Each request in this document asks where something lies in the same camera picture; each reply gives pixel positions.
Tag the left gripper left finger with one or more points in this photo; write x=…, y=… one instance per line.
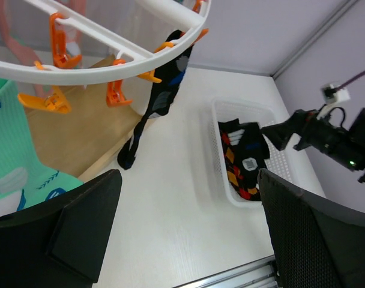
x=60, y=242

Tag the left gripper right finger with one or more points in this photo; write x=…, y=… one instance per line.
x=316, y=242

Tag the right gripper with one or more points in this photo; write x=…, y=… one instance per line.
x=317, y=133

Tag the black patterned sock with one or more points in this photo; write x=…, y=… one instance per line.
x=248, y=145
x=161, y=98

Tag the mint green sock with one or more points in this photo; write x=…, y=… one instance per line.
x=24, y=180

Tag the white round clip hanger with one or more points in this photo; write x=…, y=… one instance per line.
x=75, y=50

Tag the pink sock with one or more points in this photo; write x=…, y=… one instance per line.
x=24, y=54

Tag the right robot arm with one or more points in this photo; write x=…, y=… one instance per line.
x=356, y=133

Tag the white plastic basket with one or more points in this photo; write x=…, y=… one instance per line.
x=280, y=162

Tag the argyle orange black sock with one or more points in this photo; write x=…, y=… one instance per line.
x=243, y=181

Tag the aluminium rail base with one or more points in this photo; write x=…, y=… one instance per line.
x=260, y=273

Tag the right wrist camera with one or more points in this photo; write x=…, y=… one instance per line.
x=334, y=95

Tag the wooden hanger stand frame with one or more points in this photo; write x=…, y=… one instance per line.
x=84, y=141

